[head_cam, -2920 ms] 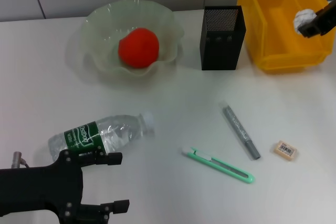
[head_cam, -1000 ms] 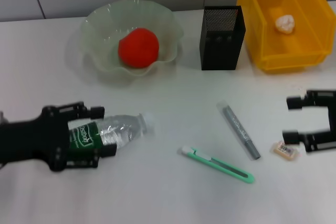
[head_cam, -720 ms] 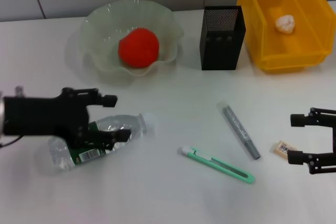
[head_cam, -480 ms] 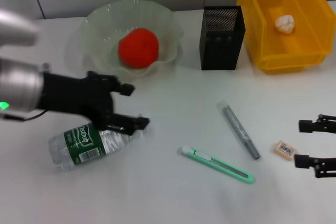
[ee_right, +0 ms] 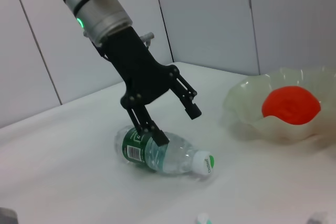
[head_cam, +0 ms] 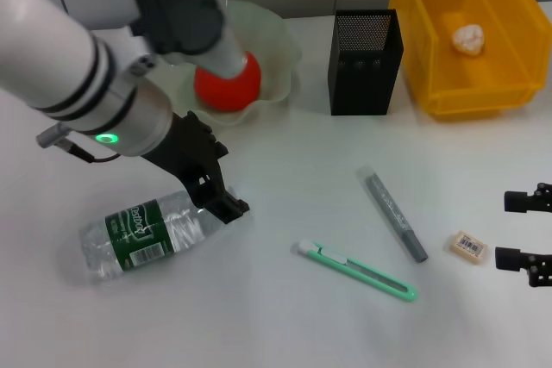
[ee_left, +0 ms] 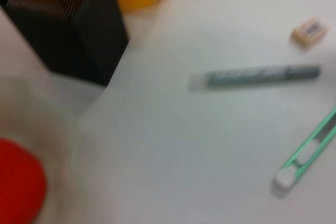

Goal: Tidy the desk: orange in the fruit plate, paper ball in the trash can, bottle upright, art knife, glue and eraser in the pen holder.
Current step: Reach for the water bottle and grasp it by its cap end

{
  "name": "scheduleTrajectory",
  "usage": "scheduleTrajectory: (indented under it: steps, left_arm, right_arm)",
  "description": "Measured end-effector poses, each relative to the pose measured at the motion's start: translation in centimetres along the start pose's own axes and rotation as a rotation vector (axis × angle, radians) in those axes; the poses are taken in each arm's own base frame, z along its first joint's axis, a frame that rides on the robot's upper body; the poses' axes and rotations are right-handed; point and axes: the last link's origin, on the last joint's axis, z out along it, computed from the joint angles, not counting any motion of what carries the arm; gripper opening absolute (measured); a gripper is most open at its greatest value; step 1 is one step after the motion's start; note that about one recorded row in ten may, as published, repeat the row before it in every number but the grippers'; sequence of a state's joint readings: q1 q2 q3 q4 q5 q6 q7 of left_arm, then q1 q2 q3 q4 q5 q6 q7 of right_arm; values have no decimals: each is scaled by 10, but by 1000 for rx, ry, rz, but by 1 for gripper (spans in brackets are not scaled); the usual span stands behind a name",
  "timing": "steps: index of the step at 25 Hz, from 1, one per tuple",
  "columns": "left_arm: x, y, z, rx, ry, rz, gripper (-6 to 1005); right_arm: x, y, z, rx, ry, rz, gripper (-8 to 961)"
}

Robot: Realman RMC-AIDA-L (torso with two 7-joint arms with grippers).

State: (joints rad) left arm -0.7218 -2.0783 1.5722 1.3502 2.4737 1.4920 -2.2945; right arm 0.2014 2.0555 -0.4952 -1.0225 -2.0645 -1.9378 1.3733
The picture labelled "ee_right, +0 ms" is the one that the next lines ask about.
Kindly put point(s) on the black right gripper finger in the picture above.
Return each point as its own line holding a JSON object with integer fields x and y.
{"x": 8, "y": 216}

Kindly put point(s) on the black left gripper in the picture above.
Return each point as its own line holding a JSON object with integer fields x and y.
{"x": 139, "y": 72}

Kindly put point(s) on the clear water bottle green label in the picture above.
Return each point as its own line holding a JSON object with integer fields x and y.
{"x": 173, "y": 155}

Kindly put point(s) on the mint green utility knife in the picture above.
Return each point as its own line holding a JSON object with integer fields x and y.
{"x": 204, "y": 218}

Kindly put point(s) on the red-orange toy orange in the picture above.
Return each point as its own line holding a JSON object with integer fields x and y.
{"x": 291, "y": 106}

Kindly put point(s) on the translucent green wavy fruit bowl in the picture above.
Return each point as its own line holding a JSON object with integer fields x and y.
{"x": 275, "y": 129}

